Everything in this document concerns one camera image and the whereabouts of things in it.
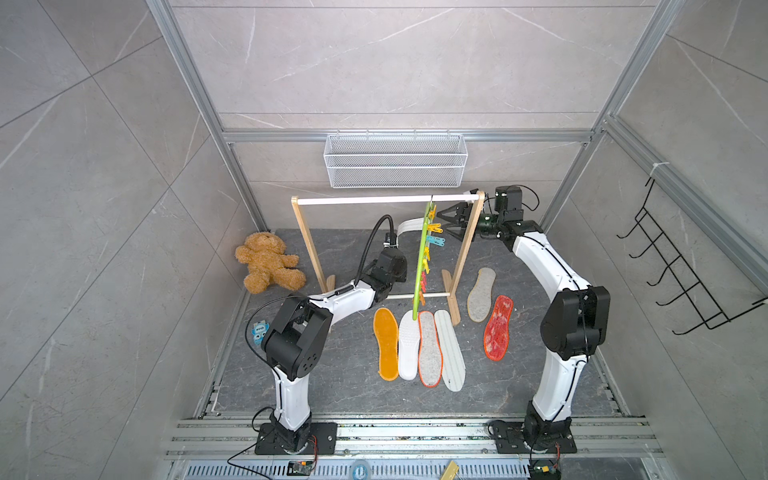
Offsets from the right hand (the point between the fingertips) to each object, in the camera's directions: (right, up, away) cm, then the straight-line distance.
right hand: (443, 221), depth 83 cm
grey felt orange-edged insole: (-3, -40, +4) cm, 40 cm away
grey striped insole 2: (+4, -40, +4) cm, 41 cm away
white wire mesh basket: (-13, +23, +17) cm, 31 cm away
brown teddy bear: (-60, -9, +19) cm, 63 cm away
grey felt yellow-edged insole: (+15, -25, +15) cm, 33 cm away
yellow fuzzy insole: (-16, -34, +7) cm, 38 cm away
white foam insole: (-9, -35, +7) cm, 37 cm away
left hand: (-12, -10, +11) cm, 19 cm away
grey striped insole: (-9, -3, +2) cm, 10 cm away
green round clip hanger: (-4, -2, +2) cm, 4 cm away
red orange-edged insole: (+19, -33, +9) cm, 39 cm away
